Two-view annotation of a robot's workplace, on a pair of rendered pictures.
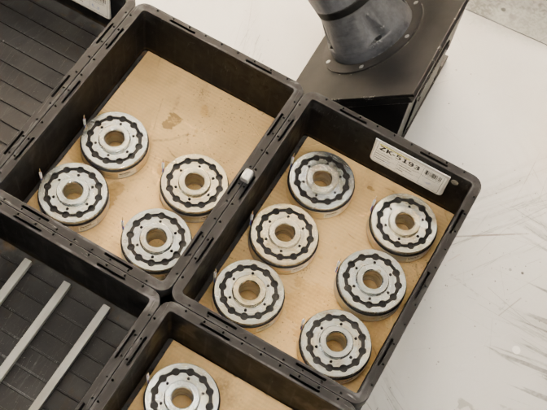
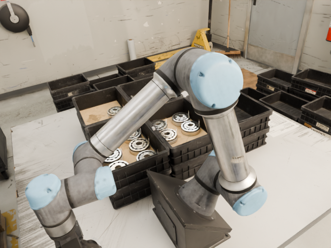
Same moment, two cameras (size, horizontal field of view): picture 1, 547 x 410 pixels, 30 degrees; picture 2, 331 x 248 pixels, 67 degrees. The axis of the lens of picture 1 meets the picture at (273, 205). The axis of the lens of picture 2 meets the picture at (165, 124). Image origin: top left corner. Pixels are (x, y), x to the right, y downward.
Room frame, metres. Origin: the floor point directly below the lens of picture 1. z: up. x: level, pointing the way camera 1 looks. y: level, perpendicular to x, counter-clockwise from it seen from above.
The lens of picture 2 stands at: (1.49, -0.60, 1.63)
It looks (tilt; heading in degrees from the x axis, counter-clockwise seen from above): 34 degrees down; 137
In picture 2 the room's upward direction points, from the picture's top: 5 degrees counter-clockwise
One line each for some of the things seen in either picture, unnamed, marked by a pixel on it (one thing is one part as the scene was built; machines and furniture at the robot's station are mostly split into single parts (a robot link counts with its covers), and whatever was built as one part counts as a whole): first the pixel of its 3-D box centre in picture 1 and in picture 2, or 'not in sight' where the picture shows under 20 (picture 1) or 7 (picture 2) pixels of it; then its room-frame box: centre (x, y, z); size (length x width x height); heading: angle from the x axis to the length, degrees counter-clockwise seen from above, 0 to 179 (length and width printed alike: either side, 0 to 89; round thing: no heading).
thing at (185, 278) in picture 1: (332, 239); (123, 139); (0.65, -0.09, 0.92); 0.40 x 0.30 x 0.02; 161
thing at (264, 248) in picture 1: (284, 234); (139, 144); (0.67, -0.02, 0.86); 0.10 x 0.10 x 0.01
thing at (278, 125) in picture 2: not in sight; (267, 119); (0.96, 0.79, 0.70); 0.33 x 0.23 x 0.01; 164
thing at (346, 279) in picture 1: (371, 281); (111, 154); (0.62, -0.16, 0.86); 0.10 x 0.10 x 0.01
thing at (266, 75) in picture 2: not in sight; (278, 91); (0.58, 1.96, 0.31); 0.40 x 0.30 x 0.34; 164
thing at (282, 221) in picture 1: (284, 233); (139, 143); (0.67, -0.02, 0.86); 0.05 x 0.05 x 0.01
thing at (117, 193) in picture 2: not in sight; (129, 164); (0.65, -0.09, 0.76); 0.40 x 0.30 x 0.12; 161
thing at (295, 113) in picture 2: not in sight; (284, 119); (0.86, 1.47, 0.31); 0.40 x 0.30 x 0.34; 164
